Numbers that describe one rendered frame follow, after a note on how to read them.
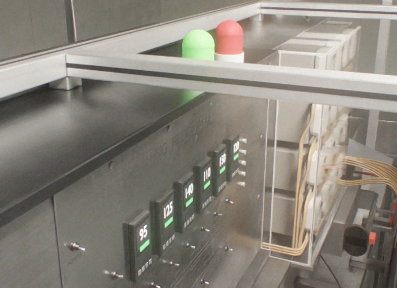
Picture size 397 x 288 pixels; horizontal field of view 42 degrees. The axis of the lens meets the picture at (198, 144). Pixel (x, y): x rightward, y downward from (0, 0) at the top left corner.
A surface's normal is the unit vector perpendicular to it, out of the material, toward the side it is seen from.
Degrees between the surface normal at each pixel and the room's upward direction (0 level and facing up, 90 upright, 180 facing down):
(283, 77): 90
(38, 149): 0
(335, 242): 90
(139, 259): 90
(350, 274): 0
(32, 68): 90
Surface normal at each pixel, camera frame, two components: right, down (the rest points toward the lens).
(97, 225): 0.91, 0.14
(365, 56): -0.40, 0.31
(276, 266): 0.00, -0.94
